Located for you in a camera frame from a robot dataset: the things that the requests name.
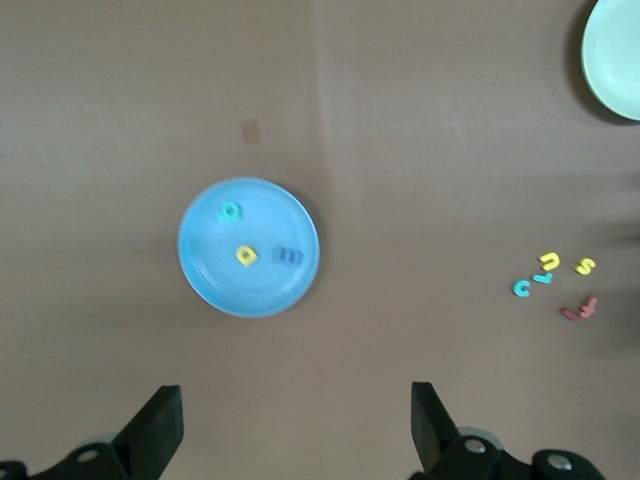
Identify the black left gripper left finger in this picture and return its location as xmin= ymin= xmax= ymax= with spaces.
xmin=0 ymin=384 xmax=185 ymax=480

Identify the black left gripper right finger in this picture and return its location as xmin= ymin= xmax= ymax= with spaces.
xmin=410 ymin=381 xmax=609 ymax=480

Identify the blue foam letter m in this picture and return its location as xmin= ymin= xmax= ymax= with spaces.
xmin=272 ymin=245 xmax=305 ymax=265

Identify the blue round plate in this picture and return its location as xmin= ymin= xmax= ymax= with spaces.
xmin=176 ymin=176 xmax=321 ymax=319

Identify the pale green round plate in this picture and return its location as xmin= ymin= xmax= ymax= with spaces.
xmin=581 ymin=0 xmax=640 ymax=122

